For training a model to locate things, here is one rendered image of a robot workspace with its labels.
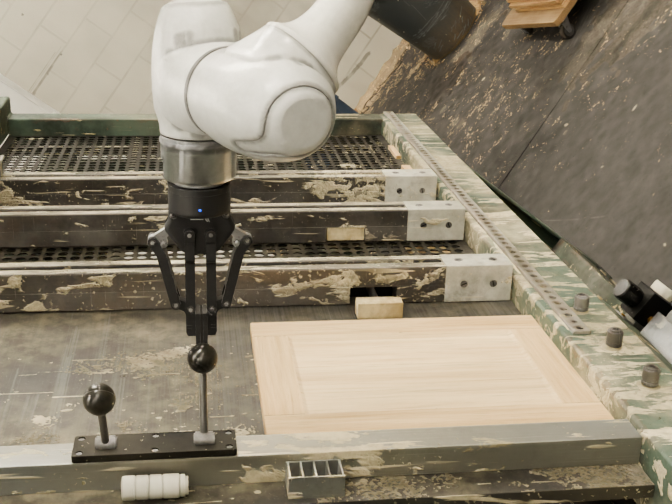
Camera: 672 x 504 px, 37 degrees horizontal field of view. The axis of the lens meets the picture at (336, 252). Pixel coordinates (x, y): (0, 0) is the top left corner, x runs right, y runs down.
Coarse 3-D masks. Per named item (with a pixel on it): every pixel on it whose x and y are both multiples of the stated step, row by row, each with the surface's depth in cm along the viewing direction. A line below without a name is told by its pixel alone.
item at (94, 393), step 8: (96, 384) 116; (104, 384) 116; (88, 392) 115; (96, 392) 115; (104, 392) 115; (112, 392) 116; (88, 400) 115; (96, 400) 115; (104, 400) 115; (112, 400) 116; (88, 408) 115; (96, 408) 115; (104, 408) 115; (112, 408) 117; (104, 416) 119; (104, 424) 120; (104, 432) 122; (96, 440) 124; (104, 440) 123; (112, 440) 124; (96, 448) 123; (104, 448) 124; (112, 448) 124
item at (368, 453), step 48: (336, 432) 131; (384, 432) 131; (432, 432) 132; (480, 432) 132; (528, 432) 133; (576, 432) 133; (624, 432) 133; (0, 480) 122; (48, 480) 122; (96, 480) 123; (192, 480) 125; (240, 480) 126
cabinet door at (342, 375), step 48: (288, 336) 164; (336, 336) 165; (384, 336) 165; (432, 336) 166; (480, 336) 167; (528, 336) 166; (288, 384) 148; (336, 384) 149; (384, 384) 149; (432, 384) 150; (480, 384) 150; (528, 384) 151; (576, 384) 151; (288, 432) 135
